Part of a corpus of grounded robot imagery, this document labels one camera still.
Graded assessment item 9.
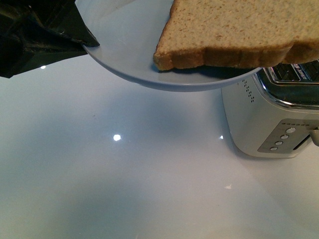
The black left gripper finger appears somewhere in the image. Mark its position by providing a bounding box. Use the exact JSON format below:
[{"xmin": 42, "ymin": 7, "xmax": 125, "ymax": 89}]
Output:
[{"xmin": 0, "ymin": 0, "xmax": 99, "ymax": 78}]

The light blue round plate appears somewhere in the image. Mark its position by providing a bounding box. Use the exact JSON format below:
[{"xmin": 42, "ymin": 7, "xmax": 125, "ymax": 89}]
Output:
[{"xmin": 75, "ymin": 0, "xmax": 259, "ymax": 92}]

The brown bread slice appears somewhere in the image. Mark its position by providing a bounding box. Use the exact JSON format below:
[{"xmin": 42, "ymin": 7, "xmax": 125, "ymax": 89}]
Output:
[{"xmin": 153, "ymin": 0, "xmax": 319, "ymax": 70}]

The white chrome two-slot toaster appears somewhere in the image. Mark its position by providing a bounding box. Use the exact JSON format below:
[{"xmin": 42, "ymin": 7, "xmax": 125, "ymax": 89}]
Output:
[{"xmin": 221, "ymin": 61, "xmax": 319, "ymax": 158}]

